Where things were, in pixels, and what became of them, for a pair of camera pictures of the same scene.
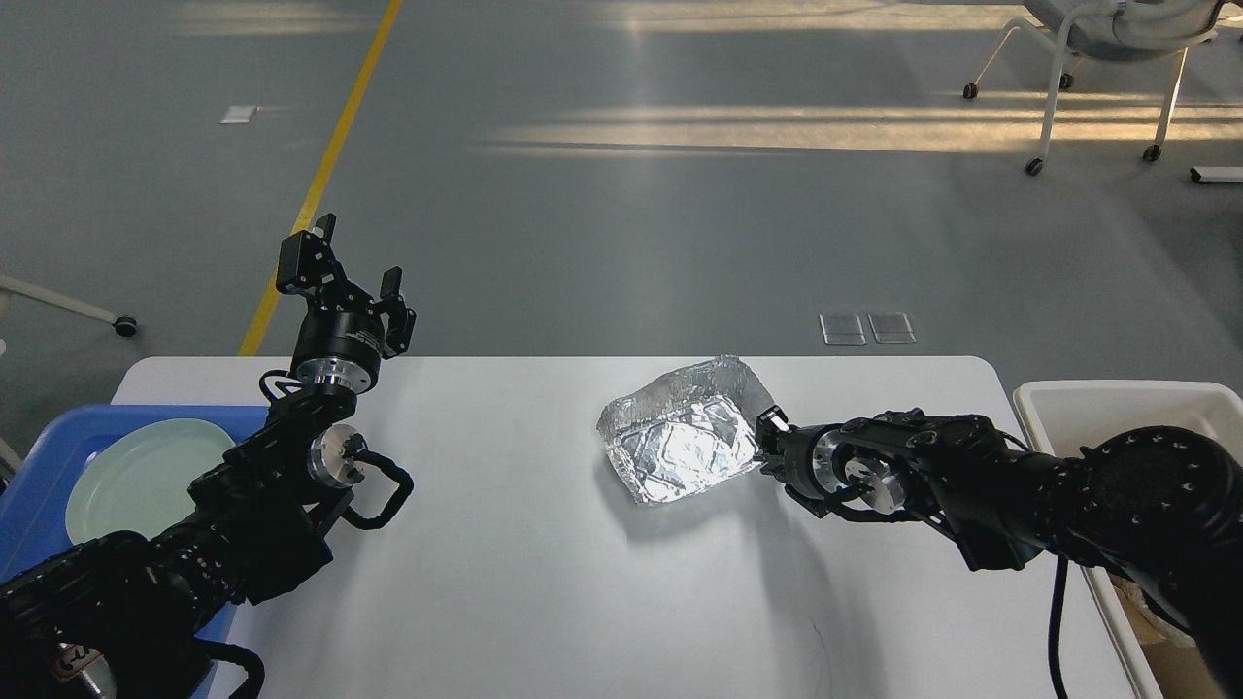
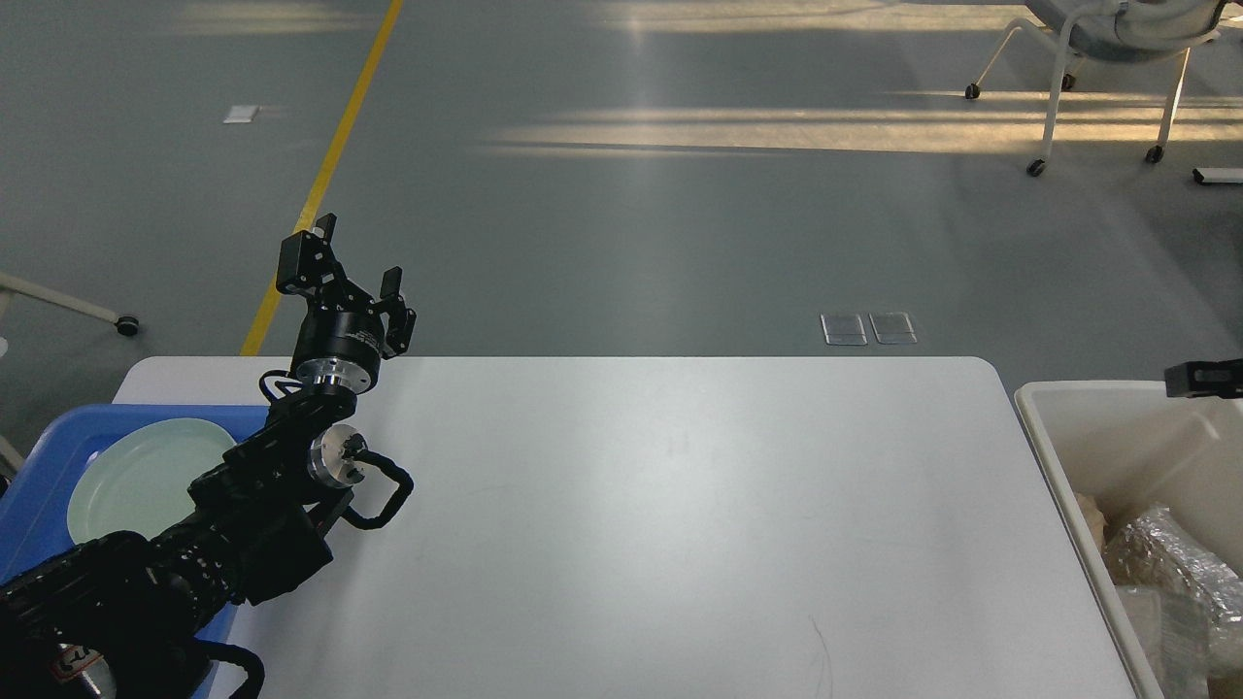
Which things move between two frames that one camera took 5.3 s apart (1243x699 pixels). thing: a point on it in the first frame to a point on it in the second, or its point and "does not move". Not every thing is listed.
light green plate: (138, 480) does not move
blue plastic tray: (33, 493) does not move
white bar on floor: (1209, 174) does not move
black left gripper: (345, 336) does not move
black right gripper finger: (770, 425) to (1223, 379)
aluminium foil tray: (687, 430) to (1174, 637)
